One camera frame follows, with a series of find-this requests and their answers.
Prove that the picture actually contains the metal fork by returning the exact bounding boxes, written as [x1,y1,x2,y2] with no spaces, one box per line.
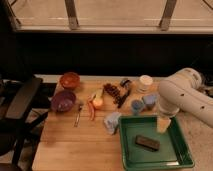
[74,103,84,127]

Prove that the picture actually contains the black chair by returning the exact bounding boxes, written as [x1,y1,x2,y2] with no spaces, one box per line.
[0,77,48,171]

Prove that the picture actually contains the orange bowl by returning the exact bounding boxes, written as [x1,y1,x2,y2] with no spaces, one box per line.
[59,72,80,90]

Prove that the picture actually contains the blue cup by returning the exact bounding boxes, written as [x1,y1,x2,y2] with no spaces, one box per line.
[131,100,145,115]

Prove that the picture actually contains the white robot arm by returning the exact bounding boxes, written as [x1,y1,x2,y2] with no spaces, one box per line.
[157,68,213,133]

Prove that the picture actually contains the yellow banana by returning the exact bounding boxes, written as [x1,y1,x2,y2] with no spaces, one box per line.
[90,88,103,100]

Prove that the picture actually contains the white lidded cup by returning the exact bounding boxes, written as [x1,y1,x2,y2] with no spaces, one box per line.
[138,75,153,92]

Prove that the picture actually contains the green plastic tray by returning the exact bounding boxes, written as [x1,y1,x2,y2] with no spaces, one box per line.
[119,115,194,171]

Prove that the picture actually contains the small dark metal can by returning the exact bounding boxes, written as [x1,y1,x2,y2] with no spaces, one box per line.
[120,78,131,88]

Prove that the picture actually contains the purple bowl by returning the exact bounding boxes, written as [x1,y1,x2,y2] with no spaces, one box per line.
[51,90,76,112]

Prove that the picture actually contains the light blue sponge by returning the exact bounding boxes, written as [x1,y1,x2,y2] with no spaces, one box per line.
[142,94,157,109]

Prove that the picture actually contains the orange carrot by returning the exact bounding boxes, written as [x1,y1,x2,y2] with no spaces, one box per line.
[87,101,95,121]

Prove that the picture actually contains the red yellow apple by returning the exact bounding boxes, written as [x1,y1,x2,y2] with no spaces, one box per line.
[92,98,103,109]

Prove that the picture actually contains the dark grape bunch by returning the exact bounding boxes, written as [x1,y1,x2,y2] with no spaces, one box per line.
[104,83,121,104]

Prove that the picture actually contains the light blue crumpled cloth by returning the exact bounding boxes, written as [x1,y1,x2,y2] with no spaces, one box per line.
[104,112,121,135]

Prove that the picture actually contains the dark rectangular sponge block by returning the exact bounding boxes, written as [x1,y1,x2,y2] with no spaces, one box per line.
[135,135,160,151]

